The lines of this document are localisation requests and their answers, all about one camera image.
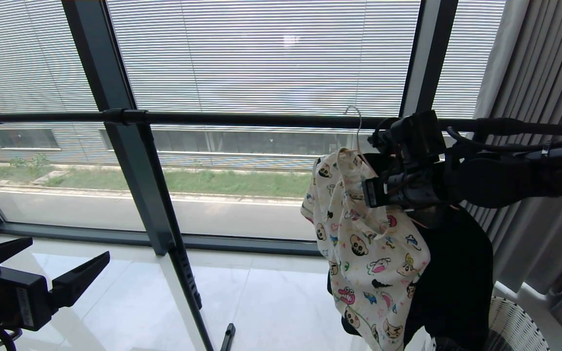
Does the black clothes rack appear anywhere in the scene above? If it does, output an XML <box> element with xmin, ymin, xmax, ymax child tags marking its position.
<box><xmin>0</xmin><ymin>108</ymin><xmax>562</xmax><ymax>351</ymax></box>

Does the pink clothes hanger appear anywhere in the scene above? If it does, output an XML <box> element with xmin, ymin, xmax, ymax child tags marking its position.
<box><xmin>341</xmin><ymin>104</ymin><xmax>366</xmax><ymax>160</ymax></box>

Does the black cable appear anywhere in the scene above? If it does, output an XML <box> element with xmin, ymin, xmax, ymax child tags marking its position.
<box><xmin>0</xmin><ymin>326</ymin><xmax>19</xmax><ymax>351</ymax></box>
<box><xmin>371</xmin><ymin>116</ymin><xmax>401</xmax><ymax>148</ymax></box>

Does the window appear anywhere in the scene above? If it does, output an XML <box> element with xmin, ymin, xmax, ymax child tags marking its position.
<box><xmin>0</xmin><ymin>0</ymin><xmax>507</xmax><ymax>257</ymax></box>

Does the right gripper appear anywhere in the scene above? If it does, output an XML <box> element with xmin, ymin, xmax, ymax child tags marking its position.
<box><xmin>361</xmin><ymin>162</ymin><xmax>451</xmax><ymax>210</ymax></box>

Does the cream printed garment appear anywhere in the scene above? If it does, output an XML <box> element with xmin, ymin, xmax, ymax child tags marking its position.
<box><xmin>301</xmin><ymin>148</ymin><xmax>431</xmax><ymax>351</ymax></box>

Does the black garment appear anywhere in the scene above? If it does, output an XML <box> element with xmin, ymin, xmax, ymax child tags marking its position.
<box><xmin>326</xmin><ymin>153</ymin><xmax>495</xmax><ymax>351</ymax></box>

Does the white laundry basket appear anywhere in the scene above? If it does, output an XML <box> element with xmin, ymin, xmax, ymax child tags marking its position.
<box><xmin>429</xmin><ymin>294</ymin><xmax>551</xmax><ymax>351</ymax></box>

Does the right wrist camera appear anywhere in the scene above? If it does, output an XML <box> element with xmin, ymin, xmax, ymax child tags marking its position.
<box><xmin>368</xmin><ymin>110</ymin><xmax>448</xmax><ymax>164</ymax></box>

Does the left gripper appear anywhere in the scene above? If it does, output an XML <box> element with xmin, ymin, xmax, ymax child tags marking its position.
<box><xmin>0</xmin><ymin>237</ymin><xmax>111</xmax><ymax>338</ymax></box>

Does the beige curtain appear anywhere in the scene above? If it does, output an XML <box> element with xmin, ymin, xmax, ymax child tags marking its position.
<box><xmin>465</xmin><ymin>0</ymin><xmax>562</xmax><ymax>296</ymax></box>

